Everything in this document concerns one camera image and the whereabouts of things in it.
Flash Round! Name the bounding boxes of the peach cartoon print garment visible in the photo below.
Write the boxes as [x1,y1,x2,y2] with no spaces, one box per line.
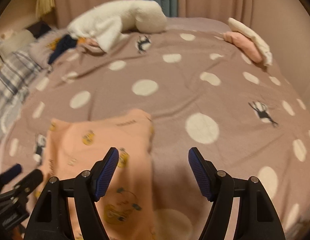
[40,109,155,239]

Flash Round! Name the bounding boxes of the plaid blue grey pillow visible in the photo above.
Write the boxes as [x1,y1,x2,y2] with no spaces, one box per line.
[0,46,43,116]

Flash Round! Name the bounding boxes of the mauve pillow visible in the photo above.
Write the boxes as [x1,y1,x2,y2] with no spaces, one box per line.
[29,37,59,69]

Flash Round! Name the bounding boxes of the mauve polka dot bedspread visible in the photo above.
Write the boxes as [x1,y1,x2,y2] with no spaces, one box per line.
[0,29,310,239]

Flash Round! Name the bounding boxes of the beige pillow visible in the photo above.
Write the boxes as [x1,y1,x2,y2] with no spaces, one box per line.
[0,29,35,60]

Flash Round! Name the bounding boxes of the dark navy garment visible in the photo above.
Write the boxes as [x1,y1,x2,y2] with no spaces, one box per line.
[48,34,78,65]

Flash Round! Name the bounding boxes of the folded pink garment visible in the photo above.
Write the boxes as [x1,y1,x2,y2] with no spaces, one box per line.
[223,31,263,63]

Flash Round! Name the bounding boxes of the white plush blanket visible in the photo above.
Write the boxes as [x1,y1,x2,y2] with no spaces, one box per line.
[67,0,167,53]

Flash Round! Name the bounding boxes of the yellow tassel fringe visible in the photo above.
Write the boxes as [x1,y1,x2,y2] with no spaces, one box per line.
[35,0,55,19]

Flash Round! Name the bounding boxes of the folded cream garment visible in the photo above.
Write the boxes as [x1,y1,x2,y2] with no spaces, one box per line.
[228,17,273,67]

